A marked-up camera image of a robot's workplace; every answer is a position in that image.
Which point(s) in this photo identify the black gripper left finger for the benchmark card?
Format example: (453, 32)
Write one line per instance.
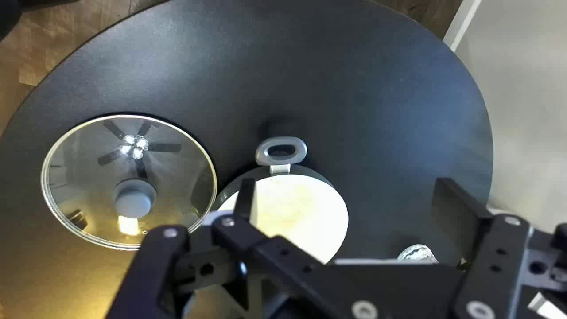
(178, 266)

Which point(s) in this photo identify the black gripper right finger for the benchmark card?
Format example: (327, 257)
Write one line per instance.
(494, 259)

